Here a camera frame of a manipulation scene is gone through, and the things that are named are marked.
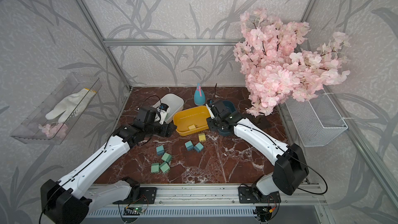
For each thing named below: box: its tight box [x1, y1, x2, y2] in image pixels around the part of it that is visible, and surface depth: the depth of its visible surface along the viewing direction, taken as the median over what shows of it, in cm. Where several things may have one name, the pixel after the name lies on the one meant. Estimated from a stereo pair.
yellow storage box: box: [173, 105, 211, 137], surface depth 104 cm
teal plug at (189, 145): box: [184, 140, 194, 152], surface depth 90 cm
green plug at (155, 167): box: [150, 162, 160, 174], surface depth 82 cm
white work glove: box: [45, 88, 97, 123], surface depth 68 cm
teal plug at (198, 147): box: [193, 142, 205, 153], surface depth 90 cm
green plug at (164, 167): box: [159, 161, 171, 173], surface depth 82 cm
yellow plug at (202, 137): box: [197, 132, 207, 143], surface depth 93 cm
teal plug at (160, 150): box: [155, 145, 165, 157], surface depth 88 cm
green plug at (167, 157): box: [161, 152, 173, 164], surface depth 86 cm
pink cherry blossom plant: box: [233, 8, 351, 118], surface depth 56 cm
